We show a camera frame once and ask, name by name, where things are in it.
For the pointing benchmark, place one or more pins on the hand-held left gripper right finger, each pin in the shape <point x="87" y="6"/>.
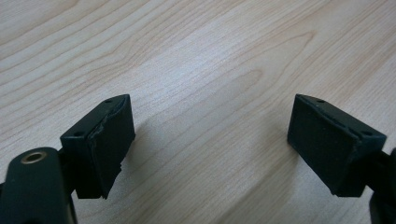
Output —
<point x="333" y="146"/>

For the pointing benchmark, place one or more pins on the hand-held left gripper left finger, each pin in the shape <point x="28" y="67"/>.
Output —
<point x="99" y="146"/>

